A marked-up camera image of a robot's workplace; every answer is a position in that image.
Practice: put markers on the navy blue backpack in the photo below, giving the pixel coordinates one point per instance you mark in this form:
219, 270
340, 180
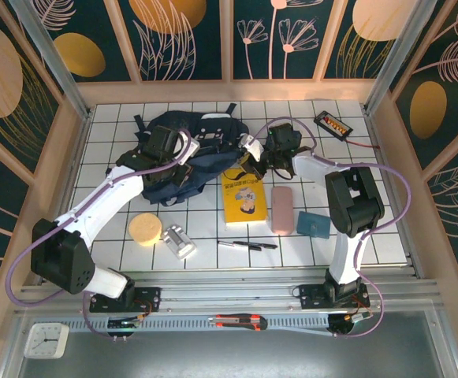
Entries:
213, 165

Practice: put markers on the yellow book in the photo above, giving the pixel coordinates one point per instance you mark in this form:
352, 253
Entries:
244, 212

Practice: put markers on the pink pencil case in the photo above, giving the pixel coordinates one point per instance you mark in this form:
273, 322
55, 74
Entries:
283, 212

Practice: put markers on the teal snap wallet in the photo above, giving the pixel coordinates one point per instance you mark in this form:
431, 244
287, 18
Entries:
311, 224

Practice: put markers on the black marker pen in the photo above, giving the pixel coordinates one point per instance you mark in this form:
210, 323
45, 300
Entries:
268, 246

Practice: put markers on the silver black pen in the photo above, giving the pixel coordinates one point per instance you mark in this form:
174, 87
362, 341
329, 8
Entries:
228, 244

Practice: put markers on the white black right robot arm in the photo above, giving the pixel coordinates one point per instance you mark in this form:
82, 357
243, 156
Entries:
352, 204

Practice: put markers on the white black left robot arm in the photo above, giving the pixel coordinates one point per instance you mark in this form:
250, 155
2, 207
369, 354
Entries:
102, 197

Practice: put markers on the black charger board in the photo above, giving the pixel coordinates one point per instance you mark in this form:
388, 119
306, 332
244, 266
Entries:
334, 125

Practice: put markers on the silver metal hinge block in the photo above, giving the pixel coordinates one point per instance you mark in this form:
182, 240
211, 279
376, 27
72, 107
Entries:
178, 242

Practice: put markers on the round yellow sponge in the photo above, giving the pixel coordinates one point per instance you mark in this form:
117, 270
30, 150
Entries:
145, 230

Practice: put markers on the red black utility knife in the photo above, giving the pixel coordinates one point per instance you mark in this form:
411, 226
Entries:
240, 321

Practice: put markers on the black controller board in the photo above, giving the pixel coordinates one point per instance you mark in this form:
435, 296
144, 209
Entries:
122, 325
341, 325

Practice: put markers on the white square clock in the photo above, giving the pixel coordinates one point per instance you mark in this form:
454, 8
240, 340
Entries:
46, 340

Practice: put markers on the aluminium front rail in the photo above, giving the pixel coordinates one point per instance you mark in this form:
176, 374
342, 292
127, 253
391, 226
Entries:
228, 293

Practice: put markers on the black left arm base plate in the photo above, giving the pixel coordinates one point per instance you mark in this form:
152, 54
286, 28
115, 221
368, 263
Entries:
150, 299

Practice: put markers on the aluminium corner post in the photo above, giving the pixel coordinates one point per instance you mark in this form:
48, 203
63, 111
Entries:
55, 59
400, 59

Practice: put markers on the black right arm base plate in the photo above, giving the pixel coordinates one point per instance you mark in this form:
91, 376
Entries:
311, 297

